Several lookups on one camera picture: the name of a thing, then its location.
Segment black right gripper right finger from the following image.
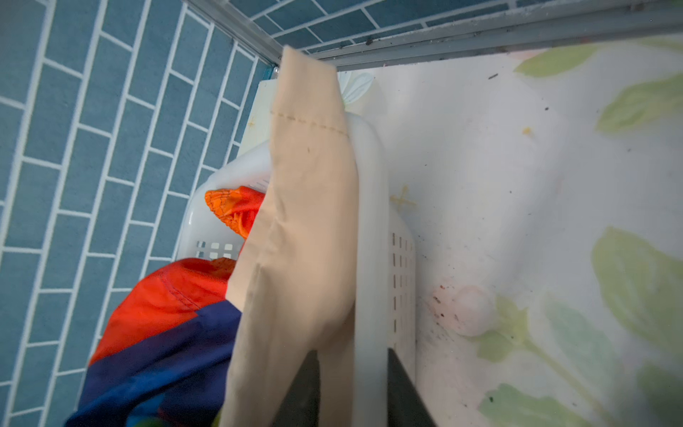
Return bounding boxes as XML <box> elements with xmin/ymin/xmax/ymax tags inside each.
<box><xmin>387</xmin><ymin>348</ymin><xmax>436</xmax><ymax>427</ymax></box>

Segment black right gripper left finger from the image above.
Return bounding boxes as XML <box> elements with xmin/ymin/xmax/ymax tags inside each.
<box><xmin>271</xmin><ymin>350</ymin><xmax>320</xmax><ymax>427</ymax></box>

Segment beige shorts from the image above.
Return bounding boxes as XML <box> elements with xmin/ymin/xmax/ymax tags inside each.
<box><xmin>220</xmin><ymin>47</ymin><xmax>359</xmax><ymax>426</ymax></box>

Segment rainbow striped shorts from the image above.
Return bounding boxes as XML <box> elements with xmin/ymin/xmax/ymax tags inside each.
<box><xmin>63</xmin><ymin>185</ymin><xmax>266</xmax><ymax>427</ymax></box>

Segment white plastic laundry basket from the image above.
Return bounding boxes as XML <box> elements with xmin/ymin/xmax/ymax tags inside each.
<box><xmin>174</xmin><ymin>113</ymin><xmax>416</xmax><ymax>426</ymax></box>

